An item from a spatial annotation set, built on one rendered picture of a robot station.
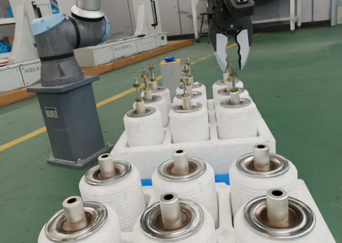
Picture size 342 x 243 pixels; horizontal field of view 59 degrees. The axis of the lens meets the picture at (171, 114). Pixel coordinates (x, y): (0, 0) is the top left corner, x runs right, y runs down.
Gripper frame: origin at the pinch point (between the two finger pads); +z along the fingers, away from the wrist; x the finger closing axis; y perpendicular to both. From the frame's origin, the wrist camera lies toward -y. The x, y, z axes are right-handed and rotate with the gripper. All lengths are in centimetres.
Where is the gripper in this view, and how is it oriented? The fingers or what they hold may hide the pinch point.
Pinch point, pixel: (233, 65)
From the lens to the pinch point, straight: 73.6
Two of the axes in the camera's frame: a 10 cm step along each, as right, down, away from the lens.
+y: -1.1, -2.9, 9.5
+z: 1.3, 9.4, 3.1
